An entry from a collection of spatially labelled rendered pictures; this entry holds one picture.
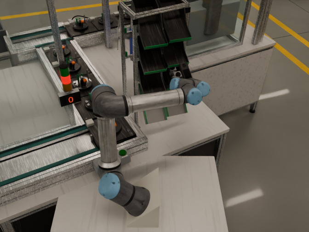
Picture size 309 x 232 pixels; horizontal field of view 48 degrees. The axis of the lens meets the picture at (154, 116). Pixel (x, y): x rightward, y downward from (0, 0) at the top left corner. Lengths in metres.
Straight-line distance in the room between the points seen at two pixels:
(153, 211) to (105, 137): 0.42
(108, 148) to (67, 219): 0.44
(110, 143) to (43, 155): 0.56
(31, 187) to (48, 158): 0.21
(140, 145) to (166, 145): 0.19
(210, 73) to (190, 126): 0.86
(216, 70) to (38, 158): 1.72
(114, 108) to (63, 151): 0.72
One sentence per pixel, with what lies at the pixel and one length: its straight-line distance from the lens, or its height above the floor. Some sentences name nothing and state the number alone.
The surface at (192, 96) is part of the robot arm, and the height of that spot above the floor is 1.49.
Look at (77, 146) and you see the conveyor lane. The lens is 2.16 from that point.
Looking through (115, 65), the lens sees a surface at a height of 0.86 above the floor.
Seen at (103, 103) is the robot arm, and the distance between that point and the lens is 1.52.
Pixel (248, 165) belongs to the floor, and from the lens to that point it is 3.35.
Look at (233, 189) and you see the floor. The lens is 3.14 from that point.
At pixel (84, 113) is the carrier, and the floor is 0.97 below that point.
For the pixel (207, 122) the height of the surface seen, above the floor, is 0.86.
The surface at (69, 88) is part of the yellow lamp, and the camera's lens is 1.99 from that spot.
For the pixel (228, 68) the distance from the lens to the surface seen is 3.20.
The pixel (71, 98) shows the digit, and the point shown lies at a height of 1.21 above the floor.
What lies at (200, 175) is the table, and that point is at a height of 0.86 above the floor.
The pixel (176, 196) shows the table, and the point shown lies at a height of 0.86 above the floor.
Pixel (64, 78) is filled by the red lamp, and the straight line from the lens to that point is 1.95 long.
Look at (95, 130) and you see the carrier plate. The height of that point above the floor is 0.97.
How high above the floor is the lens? 2.45
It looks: 42 degrees down
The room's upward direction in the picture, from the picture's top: 1 degrees clockwise
